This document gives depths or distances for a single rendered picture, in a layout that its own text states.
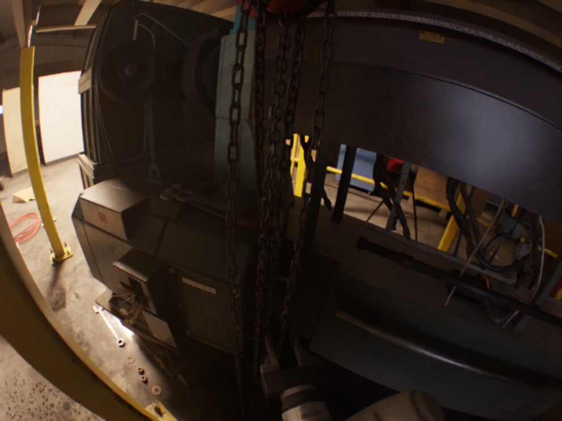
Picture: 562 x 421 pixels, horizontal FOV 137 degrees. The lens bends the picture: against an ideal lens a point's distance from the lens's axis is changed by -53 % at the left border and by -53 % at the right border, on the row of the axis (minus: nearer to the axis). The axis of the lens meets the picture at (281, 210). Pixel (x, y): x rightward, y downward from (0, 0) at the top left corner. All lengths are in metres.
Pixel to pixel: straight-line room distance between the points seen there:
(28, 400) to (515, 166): 2.23
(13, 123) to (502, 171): 6.82
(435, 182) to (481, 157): 2.87
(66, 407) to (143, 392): 0.46
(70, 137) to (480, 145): 6.47
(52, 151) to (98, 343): 5.28
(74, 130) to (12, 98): 1.87
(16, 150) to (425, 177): 7.89
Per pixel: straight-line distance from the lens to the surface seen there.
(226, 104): 1.15
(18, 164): 6.48
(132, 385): 1.32
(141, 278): 0.59
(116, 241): 0.75
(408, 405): 0.33
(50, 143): 6.29
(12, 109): 6.42
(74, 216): 0.97
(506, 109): 0.79
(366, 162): 3.43
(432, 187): 3.63
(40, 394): 1.59
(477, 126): 0.76
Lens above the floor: 1.15
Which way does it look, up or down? 26 degrees down
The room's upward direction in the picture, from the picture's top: 6 degrees clockwise
